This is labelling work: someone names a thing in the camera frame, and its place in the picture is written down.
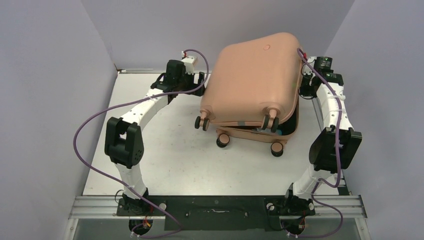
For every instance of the white pink spray bottle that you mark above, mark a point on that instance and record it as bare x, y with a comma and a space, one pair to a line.
267, 131

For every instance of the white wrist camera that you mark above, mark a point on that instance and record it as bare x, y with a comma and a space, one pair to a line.
190, 63
307, 69

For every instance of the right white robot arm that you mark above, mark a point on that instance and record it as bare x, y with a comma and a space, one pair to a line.
336, 145

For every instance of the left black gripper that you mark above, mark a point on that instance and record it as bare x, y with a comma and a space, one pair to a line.
191, 78

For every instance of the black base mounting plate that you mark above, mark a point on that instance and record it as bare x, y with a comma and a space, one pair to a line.
219, 212

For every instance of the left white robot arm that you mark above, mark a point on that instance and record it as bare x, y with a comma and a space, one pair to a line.
123, 139

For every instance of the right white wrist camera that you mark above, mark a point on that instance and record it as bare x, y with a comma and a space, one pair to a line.
307, 69

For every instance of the aluminium frame rail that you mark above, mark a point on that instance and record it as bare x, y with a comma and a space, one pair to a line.
338, 207

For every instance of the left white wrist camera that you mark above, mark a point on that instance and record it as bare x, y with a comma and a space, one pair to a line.
190, 63

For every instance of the pink hard-shell suitcase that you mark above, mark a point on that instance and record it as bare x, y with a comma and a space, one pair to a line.
254, 85

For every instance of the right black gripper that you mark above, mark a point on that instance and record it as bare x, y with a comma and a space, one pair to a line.
302, 91

